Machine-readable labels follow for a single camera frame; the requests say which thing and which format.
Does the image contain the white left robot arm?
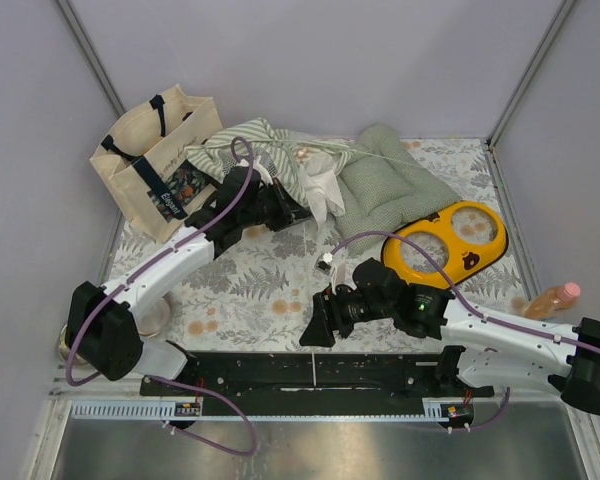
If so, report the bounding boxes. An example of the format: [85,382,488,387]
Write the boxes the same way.
[65,167,311,395]

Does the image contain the steel pet bowl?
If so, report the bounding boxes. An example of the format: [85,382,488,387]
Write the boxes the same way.
[138,295,172,337]
[56,325,88,367]

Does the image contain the floral table mat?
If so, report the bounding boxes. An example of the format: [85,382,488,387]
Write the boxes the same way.
[102,139,527,353]

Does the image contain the white slotted cable duct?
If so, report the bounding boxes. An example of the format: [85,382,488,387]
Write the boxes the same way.
[71,392,474,423]

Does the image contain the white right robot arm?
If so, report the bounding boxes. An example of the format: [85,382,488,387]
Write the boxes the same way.
[299,259,600,416]

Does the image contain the yellow double pet bowl holder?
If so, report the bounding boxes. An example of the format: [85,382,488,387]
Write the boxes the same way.
[381,201,509,289]

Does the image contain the beige canvas tote bag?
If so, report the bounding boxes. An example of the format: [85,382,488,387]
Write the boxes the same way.
[90,85,223,243]

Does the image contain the pink capped drink bottle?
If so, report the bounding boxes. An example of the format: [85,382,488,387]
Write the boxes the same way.
[522,282,581,320]

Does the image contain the green striped pet tent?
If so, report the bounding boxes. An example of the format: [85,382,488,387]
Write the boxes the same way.
[185,118,352,226]

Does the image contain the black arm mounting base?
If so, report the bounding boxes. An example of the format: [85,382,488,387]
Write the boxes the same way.
[140,347,494,408]

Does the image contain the green checkered pet cushion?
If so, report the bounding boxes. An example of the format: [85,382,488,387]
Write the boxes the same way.
[335,124,461,237]

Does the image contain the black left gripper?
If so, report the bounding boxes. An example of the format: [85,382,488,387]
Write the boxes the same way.
[239,177,312,232]

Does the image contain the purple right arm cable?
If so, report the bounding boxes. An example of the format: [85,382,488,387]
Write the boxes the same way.
[329,232,600,434]

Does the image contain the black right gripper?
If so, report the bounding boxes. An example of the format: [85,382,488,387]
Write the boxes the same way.
[299,280,395,348]

